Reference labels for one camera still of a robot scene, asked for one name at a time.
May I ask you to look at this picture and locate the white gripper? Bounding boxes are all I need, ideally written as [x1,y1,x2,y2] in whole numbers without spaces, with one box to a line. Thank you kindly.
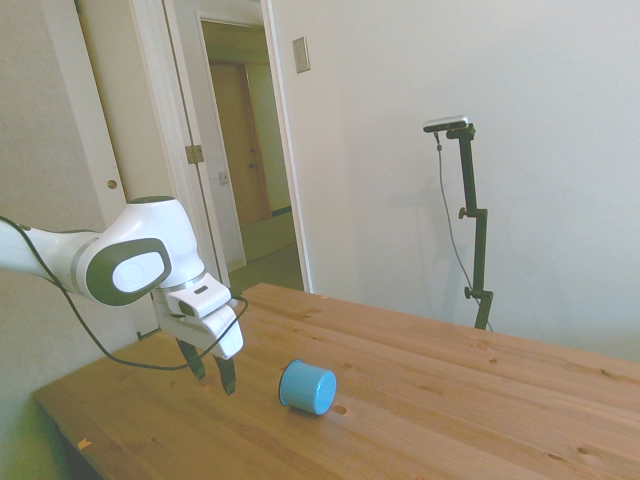
[151,288,246,397]

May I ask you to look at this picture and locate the blue mug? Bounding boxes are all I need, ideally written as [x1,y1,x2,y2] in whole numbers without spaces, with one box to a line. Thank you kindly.
[277,358,338,418]

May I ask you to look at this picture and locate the white open door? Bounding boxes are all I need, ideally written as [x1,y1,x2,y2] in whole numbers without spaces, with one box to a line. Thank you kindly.
[164,0,247,281]

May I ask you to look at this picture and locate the brown wooden door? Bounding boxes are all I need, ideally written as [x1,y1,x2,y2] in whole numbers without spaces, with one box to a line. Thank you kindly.
[209,60,274,227]

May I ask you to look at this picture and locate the white closet door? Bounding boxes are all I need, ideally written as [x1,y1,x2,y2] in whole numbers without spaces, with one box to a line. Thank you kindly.
[74,0,187,221]

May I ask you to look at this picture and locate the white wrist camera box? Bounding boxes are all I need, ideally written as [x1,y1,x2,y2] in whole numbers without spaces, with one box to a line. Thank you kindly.
[164,281,233,319]

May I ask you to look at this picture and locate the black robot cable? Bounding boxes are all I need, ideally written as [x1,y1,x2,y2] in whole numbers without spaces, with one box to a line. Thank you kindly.
[0,215,250,372]

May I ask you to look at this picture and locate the black camera stand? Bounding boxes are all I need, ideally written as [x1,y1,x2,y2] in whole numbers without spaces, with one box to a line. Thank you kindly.
[445,124,496,332]

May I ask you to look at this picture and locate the grey wall switch plate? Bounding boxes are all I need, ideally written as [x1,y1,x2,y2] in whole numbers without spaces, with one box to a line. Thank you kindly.
[291,36,312,75]

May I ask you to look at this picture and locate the grey exterior camera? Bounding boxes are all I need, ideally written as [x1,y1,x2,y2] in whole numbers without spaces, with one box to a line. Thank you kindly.
[423,115,472,135]

